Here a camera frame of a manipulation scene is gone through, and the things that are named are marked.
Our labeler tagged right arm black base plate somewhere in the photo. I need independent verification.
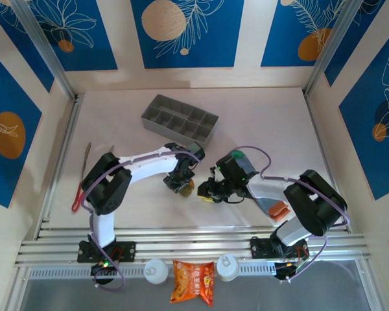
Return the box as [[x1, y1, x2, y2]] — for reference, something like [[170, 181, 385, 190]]
[[250, 236, 309, 260]]

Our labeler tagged orange snack bag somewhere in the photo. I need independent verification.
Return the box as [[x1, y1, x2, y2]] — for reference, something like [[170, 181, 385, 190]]
[[170, 259, 215, 307]]

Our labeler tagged metal tongs red handle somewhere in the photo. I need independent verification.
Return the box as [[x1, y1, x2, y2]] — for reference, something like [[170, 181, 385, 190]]
[[71, 142, 115, 213]]

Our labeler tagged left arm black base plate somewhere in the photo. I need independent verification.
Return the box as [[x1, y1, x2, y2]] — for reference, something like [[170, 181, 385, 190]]
[[77, 241, 137, 263]]

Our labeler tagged white plastic bottle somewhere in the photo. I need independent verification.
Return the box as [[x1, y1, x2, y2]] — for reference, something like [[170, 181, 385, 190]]
[[215, 254, 241, 282], [143, 258, 168, 285]]

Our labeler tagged aluminium side rail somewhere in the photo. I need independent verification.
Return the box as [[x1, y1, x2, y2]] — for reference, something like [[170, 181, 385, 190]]
[[35, 93, 85, 240]]

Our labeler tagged grey divided organizer box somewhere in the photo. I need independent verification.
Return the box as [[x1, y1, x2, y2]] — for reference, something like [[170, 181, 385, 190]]
[[140, 94, 220, 153]]

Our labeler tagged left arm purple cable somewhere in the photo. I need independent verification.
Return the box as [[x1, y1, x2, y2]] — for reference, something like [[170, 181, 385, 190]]
[[82, 147, 202, 291]]

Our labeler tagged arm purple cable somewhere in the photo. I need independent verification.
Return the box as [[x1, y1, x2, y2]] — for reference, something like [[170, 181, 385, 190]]
[[230, 145, 351, 286], [82, 147, 202, 291]]

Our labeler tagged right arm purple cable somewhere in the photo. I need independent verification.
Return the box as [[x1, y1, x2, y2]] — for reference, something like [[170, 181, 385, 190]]
[[230, 145, 351, 286]]

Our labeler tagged aluminium frame post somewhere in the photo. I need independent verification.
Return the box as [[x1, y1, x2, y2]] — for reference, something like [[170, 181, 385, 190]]
[[11, 0, 78, 101], [303, 0, 364, 98]]

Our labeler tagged grey slotted cable duct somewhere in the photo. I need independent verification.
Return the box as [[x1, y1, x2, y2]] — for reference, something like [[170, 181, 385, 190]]
[[27, 262, 276, 280]]

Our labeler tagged black controller board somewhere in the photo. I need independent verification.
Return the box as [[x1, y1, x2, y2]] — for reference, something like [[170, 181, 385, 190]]
[[274, 261, 309, 281], [90, 261, 117, 276]]

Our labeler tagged aluminium mounting rail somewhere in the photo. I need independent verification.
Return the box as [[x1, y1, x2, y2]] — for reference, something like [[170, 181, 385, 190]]
[[14, 226, 369, 270]]

